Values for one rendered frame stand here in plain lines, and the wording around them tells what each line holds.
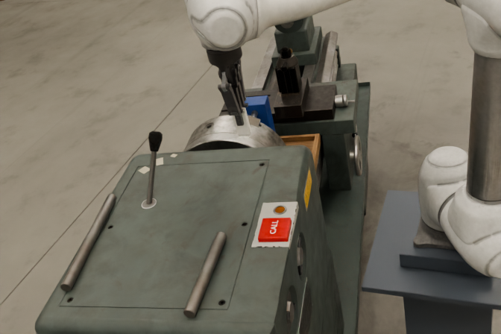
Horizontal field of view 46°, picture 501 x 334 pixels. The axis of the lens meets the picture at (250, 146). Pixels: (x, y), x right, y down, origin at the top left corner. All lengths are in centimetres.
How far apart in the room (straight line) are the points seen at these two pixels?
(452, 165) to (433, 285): 35
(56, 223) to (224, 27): 284
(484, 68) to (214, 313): 72
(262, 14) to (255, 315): 53
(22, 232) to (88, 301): 260
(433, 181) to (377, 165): 180
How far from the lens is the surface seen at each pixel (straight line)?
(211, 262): 114
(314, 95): 220
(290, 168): 135
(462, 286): 174
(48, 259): 349
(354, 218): 227
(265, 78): 262
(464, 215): 148
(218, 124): 162
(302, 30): 263
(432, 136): 362
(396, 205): 199
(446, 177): 161
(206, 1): 103
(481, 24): 122
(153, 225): 131
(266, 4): 107
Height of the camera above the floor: 205
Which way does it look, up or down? 33 degrees down
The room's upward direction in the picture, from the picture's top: 14 degrees counter-clockwise
